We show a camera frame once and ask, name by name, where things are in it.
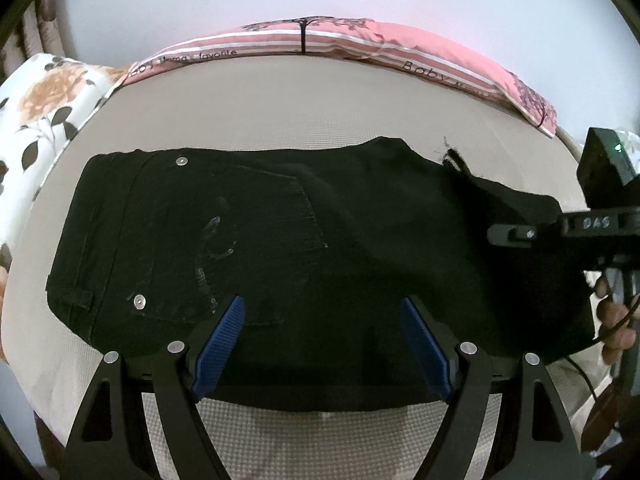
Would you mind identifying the beige woven bed cover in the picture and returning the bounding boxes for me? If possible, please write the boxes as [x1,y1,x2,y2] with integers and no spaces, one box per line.
[0,52,601,480]

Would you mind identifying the black cable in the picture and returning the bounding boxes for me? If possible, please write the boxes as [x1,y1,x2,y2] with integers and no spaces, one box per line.
[565,305,640,411]

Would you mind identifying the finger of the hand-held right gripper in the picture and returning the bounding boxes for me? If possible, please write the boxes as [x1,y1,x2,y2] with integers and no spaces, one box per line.
[487,220,566,249]

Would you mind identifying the black pants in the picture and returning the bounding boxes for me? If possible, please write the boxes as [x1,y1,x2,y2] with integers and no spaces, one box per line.
[46,136,598,413]

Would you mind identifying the pink striped tree-print pillow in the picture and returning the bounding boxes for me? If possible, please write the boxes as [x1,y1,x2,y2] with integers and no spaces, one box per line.
[117,16,558,137]

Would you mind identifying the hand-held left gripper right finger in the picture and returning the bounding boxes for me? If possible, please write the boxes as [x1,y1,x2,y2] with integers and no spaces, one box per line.
[399,296,583,480]

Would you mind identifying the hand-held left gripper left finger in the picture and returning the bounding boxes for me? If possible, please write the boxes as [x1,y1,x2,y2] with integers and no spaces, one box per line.
[60,294,247,480]

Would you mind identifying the beige satin blanket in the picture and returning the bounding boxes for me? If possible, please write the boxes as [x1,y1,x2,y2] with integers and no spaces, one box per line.
[545,345,621,456]

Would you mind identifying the beige curtain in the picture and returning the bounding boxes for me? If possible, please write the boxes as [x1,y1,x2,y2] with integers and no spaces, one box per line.
[0,0,73,73]

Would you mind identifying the person's right hand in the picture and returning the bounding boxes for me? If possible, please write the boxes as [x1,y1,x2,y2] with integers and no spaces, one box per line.
[594,277,637,367]

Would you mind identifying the white floral pillow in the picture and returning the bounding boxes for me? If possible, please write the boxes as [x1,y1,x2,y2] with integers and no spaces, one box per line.
[0,52,128,361]

